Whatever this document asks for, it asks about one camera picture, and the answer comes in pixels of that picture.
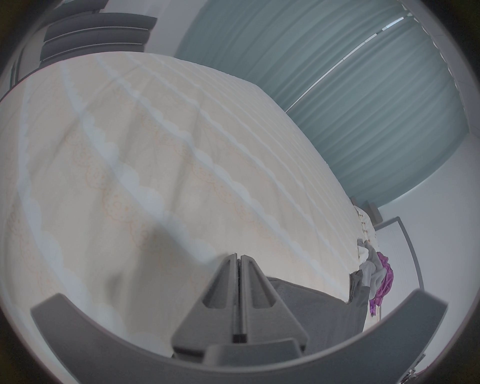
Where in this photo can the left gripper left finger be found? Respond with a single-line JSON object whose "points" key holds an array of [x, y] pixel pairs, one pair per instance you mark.
{"points": [[198, 330]]}

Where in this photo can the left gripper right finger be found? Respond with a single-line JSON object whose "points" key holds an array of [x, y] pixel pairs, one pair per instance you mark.
{"points": [[277, 326]]}

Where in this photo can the black shorts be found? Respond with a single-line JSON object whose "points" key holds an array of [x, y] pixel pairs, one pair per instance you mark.
{"points": [[322, 318]]}

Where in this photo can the bed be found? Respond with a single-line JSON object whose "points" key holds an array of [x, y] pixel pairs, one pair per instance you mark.
{"points": [[168, 168]]}

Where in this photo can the grey garment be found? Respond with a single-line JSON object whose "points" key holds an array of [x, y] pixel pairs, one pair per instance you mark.
{"points": [[372, 273]]}

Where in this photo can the white garment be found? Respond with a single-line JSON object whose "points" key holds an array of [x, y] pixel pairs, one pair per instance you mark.
{"points": [[363, 252]]}

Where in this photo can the purple satin garment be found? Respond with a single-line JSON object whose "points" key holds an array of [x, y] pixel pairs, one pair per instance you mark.
{"points": [[384, 279]]}

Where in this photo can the white printed pillow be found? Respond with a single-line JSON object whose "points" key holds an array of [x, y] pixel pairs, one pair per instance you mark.
{"points": [[365, 228]]}

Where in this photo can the grey bedside table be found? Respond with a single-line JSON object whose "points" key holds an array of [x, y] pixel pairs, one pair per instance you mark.
{"points": [[373, 212]]}

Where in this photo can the blue-green curtain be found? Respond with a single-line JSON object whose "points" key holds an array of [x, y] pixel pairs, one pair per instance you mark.
{"points": [[393, 123], [281, 45]]}

